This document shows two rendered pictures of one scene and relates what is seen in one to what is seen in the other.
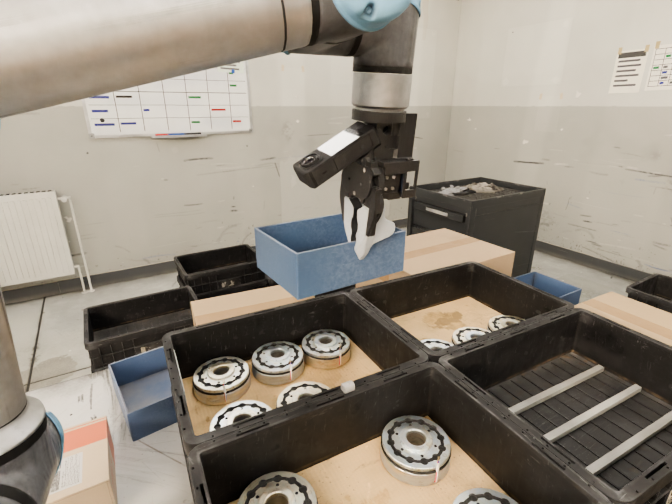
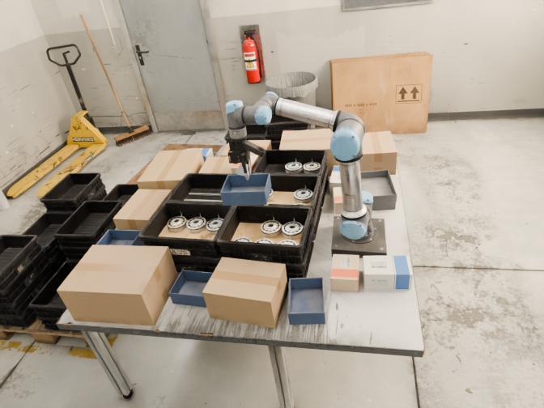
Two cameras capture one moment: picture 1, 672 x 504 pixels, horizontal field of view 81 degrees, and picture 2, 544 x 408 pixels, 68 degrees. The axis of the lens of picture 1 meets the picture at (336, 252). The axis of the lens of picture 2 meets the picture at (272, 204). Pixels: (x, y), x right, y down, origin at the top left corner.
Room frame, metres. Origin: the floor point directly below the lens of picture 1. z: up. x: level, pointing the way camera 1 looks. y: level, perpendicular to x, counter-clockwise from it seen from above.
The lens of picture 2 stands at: (1.63, 1.21, 2.07)
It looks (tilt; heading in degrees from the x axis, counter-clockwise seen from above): 34 degrees down; 226
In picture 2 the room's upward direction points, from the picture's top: 8 degrees counter-clockwise
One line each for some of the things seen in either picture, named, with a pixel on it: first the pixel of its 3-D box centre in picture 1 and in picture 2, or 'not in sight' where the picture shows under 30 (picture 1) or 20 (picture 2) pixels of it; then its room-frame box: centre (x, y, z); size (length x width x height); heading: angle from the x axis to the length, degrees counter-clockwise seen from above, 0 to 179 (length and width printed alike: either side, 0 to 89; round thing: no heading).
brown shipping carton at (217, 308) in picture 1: (261, 336); (247, 291); (0.87, 0.19, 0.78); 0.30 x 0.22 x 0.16; 115
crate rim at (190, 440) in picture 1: (290, 351); (265, 226); (0.60, 0.08, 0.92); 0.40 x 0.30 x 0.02; 118
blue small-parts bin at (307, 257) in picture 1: (329, 249); (246, 189); (0.62, 0.01, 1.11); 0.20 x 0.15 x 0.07; 123
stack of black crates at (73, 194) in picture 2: not in sight; (82, 209); (0.77, -1.90, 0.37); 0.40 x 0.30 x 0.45; 31
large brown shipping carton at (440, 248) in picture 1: (431, 277); (121, 282); (1.19, -0.31, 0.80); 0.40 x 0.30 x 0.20; 122
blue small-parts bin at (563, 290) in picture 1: (534, 297); (120, 244); (1.03, -0.58, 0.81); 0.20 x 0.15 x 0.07; 120
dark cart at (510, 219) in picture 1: (467, 261); not in sight; (2.20, -0.79, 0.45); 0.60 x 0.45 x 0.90; 121
